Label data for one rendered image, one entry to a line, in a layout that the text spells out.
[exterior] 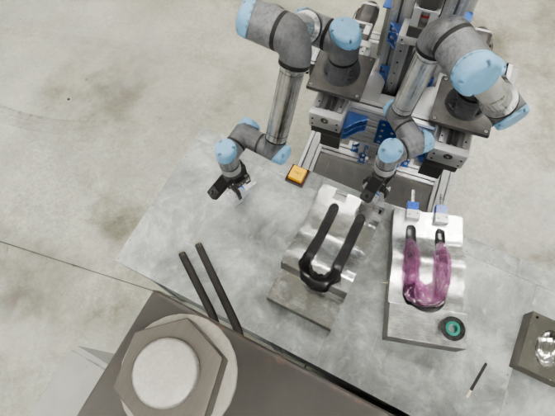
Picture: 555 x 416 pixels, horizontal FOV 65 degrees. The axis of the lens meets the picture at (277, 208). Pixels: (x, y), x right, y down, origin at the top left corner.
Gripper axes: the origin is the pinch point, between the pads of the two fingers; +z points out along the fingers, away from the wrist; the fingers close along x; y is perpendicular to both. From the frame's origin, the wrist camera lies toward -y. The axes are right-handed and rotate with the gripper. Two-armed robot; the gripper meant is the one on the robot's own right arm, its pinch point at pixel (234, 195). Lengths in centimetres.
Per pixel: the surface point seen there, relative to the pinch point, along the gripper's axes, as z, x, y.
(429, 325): -6, -85, 22
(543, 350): 0, -115, 48
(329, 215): -3.5, -32.4, 23.1
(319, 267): -8.9, -46.6, 5.5
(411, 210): -4, -50, 49
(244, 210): 4.6, -6.3, -0.3
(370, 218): -4, -43, 34
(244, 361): -116, -69, -28
